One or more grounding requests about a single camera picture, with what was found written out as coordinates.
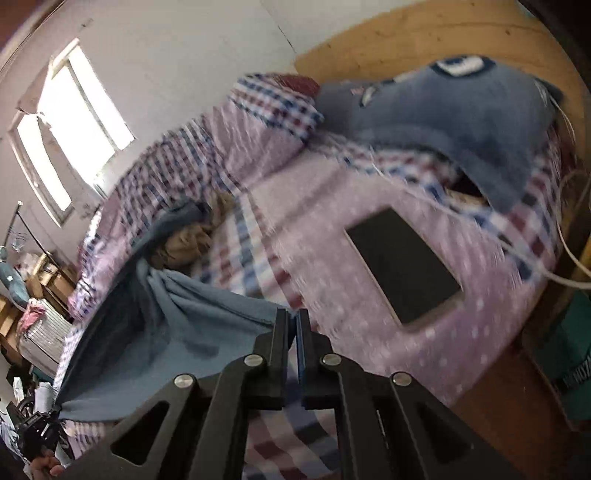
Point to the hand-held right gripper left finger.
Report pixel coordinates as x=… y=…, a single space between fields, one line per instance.
x=284 y=332

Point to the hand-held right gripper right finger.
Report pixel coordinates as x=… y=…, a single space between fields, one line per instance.
x=304 y=332

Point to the light blue shirt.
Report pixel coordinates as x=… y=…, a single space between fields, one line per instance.
x=194 y=323

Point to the person's left hand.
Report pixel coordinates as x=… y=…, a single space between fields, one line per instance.
x=44 y=467

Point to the plaid bed sheet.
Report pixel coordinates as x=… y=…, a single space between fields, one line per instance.
x=323 y=221

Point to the black tablet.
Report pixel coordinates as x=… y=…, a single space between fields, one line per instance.
x=401 y=263

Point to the pink cloth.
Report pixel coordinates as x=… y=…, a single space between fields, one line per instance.
x=33 y=311

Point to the tan garment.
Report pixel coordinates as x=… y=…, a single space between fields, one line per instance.
x=189 y=244

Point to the teal hanging garment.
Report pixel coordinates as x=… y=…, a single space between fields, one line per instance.
x=16 y=286

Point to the purple plaid-edged pillow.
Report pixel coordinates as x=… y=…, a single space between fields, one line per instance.
x=268 y=124

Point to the blue plush toy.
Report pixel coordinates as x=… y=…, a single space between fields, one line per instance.
x=438 y=106

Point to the green bag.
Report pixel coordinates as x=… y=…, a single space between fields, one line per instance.
x=568 y=350

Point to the window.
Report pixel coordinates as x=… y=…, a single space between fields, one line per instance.
x=83 y=106

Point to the wooden headboard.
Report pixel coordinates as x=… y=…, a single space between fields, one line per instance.
x=415 y=37

